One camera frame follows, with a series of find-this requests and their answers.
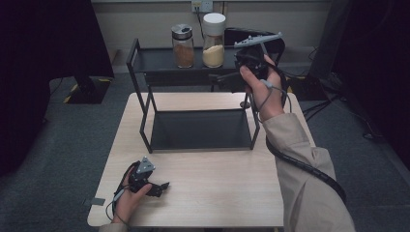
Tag black metal shelf rack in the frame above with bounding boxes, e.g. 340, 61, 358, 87
126, 27, 286, 154

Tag black stand base yellow tape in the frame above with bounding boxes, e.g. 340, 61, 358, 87
286, 75, 327, 102
62, 75, 113, 105

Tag white wall socket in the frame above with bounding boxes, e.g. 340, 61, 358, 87
190, 0, 215, 14

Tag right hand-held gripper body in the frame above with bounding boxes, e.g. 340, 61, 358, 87
233, 31, 284, 80

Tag person's left hand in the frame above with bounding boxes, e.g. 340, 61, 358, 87
110, 167, 153, 225

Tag black floor cables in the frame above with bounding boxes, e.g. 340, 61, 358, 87
303, 95, 386, 141

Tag grey tape strip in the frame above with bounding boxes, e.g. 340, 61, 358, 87
82, 196, 106, 207

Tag dark curtain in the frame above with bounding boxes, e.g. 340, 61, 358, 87
332, 0, 410, 162
0, 0, 114, 177

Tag black power cable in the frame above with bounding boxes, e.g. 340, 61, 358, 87
194, 5, 206, 41

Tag person's right hand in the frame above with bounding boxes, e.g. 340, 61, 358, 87
239, 53, 286, 123

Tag white-lidded jar with yellow powder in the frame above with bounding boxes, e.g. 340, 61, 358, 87
201, 12, 226, 69

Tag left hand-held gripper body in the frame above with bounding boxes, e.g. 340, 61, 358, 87
129, 156, 157, 194

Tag thick black sleeved cable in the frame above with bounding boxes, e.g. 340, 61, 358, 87
265, 136, 348, 205

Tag glass jar with brown powder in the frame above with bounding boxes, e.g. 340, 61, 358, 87
170, 23, 196, 70

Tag thin grey cable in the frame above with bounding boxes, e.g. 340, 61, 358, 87
105, 188, 132, 231
254, 78, 293, 114

